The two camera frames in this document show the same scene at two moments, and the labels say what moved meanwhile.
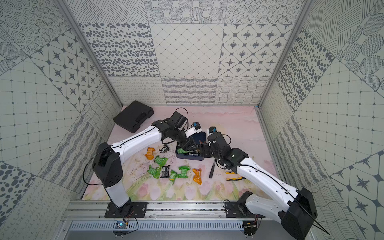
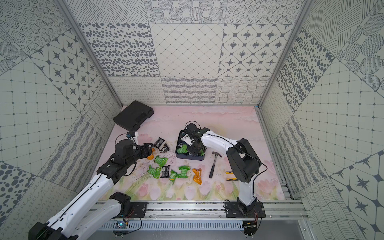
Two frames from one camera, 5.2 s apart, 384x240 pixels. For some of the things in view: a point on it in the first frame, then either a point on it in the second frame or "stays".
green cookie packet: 184,169 stays
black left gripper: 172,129 → 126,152
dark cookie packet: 165,149 stays
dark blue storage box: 199,137 stays
